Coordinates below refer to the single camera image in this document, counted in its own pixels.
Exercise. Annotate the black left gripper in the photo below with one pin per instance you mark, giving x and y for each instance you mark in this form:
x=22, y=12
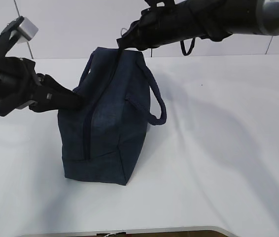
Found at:
x=19, y=89

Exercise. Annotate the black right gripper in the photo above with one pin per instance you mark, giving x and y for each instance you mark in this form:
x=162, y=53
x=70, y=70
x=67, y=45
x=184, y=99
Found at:
x=160, y=26

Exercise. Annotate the navy blue lunch bag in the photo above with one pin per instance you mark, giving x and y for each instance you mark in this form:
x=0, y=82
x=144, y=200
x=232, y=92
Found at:
x=103, y=140

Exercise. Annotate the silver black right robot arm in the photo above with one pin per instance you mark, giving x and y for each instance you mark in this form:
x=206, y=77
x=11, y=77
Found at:
x=222, y=18

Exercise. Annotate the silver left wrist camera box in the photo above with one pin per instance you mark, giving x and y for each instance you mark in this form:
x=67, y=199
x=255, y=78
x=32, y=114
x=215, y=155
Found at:
x=22, y=29

